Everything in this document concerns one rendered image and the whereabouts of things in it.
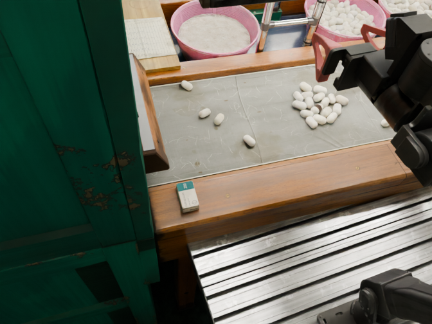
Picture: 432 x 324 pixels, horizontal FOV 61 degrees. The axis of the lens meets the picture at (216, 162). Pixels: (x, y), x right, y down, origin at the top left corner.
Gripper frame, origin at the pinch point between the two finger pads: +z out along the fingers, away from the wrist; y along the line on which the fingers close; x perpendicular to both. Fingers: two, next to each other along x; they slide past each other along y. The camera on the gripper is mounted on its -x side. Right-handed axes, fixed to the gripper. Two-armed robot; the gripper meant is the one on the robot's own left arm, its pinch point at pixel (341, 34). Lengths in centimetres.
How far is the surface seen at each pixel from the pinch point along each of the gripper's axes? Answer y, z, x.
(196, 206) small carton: 27.3, -9.1, 29.2
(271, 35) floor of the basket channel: -19, 50, 39
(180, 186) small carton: 29.1, -3.9, 28.8
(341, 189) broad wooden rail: -4.8, -13.8, 31.2
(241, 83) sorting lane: 2.9, 25.1, 32.9
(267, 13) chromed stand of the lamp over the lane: -5.8, 33.7, 18.5
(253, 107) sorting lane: 3.1, 16.0, 33.1
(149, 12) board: 20, 56, 29
